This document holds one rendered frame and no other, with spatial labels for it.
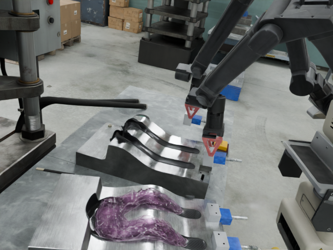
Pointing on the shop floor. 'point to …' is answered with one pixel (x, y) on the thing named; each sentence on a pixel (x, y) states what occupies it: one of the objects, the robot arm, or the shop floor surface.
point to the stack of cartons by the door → (125, 17)
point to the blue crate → (231, 92)
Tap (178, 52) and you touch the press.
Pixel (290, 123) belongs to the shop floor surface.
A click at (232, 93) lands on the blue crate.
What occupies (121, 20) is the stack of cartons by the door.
